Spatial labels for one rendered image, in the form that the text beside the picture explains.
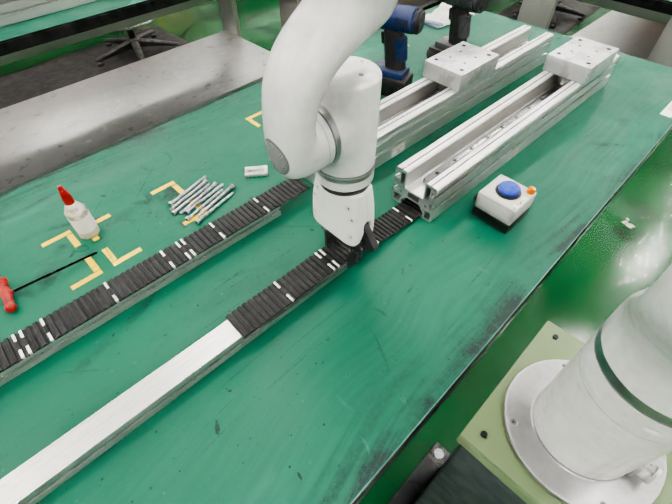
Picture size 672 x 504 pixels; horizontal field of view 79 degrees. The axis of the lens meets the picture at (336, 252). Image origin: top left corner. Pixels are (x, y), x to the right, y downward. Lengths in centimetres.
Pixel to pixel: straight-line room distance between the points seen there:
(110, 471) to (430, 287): 54
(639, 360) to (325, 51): 39
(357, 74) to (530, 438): 49
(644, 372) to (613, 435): 10
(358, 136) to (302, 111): 11
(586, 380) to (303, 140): 38
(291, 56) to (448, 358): 47
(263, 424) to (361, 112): 43
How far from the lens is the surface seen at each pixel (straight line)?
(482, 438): 61
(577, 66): 123
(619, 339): 45
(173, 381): 64
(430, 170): 89
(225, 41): 310
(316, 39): 44
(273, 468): 60
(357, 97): 50
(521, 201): 84
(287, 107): 45
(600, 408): 50
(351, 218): 60
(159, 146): 109
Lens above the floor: 136
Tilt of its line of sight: 49 degrees down
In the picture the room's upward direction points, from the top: straight up
